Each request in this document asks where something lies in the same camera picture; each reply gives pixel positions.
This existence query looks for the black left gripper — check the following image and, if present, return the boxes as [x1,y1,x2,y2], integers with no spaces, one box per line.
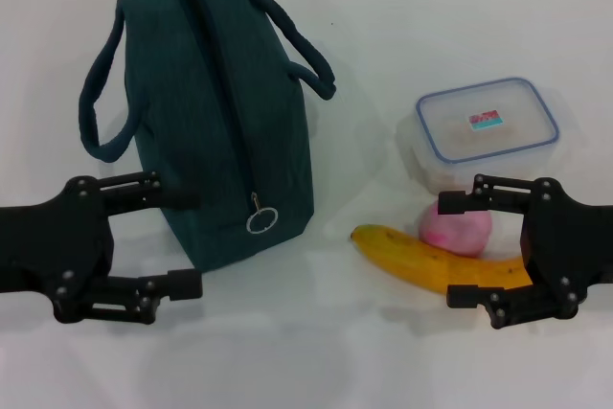
[0,170,205,328]

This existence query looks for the clear food container blue seal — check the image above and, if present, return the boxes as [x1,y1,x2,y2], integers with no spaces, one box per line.
[396,76,571,194]

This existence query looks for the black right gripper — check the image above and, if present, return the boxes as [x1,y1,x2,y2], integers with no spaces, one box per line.
[438,172,613,331]

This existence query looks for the pink peach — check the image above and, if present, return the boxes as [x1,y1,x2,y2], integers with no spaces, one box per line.
[419,201,493,258]

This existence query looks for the dark teal insulated lunch bag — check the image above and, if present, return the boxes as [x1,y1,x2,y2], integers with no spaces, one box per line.
[79,0,337,272]

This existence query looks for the yellow banana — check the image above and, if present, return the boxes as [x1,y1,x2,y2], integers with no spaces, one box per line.
[351,223,534,295]

